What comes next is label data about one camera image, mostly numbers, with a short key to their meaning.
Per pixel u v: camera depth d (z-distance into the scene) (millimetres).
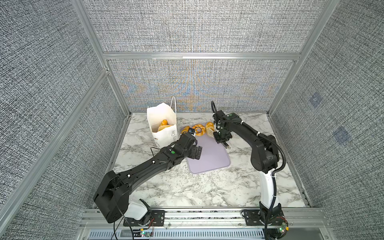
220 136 853
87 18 732
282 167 516
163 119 998
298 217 747
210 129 1007
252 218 729
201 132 1059
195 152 731
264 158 562
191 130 721
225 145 856
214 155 976
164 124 981
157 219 734
